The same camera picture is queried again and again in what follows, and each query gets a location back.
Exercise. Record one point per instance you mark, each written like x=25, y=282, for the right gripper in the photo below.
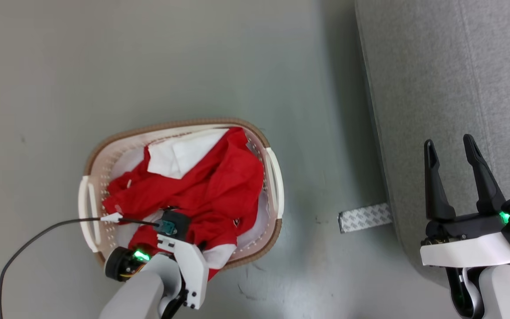
x=467, y=250

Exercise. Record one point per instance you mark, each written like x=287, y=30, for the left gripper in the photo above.
x=193, y=270

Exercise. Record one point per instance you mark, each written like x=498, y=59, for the red and white garment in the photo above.
x=219, y=186

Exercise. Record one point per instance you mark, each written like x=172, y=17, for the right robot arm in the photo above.
x=507, y=292

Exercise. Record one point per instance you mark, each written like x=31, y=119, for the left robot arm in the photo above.
x=135, y=297

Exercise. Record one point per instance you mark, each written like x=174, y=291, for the light blue basket liner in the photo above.
x=255, y=230

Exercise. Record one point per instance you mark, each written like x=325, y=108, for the white basket with brown rim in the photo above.
x=99, y=179

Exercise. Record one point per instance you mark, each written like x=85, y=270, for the patterned white tape strip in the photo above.
x=365, y=218

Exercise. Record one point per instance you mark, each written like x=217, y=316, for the grey fabric sofa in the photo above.
x=436, y=88

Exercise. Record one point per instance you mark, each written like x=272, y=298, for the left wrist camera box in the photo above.
x=179, y=223

